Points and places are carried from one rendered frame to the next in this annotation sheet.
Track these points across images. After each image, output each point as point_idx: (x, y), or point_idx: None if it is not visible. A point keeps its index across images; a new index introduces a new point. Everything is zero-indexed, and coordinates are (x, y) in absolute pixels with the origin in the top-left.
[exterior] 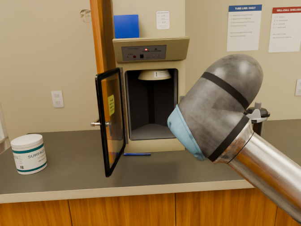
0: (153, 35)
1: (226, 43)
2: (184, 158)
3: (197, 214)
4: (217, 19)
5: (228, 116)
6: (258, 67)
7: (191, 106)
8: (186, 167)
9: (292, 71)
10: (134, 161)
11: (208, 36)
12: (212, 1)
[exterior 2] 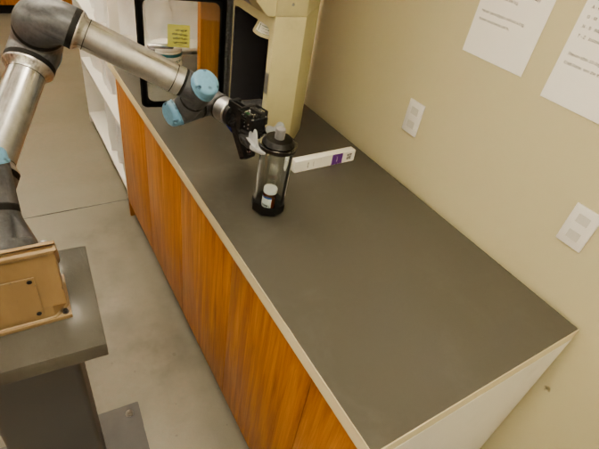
0: None
1: (468, 30)
2: (234, 156)
3: (189, 209)
4: None
5: (10, 40)
6: (31, 13)
7: None
8: (212, 158)
9: (578, 175)
10: (209, 124)
11: (444, 3)
12: None
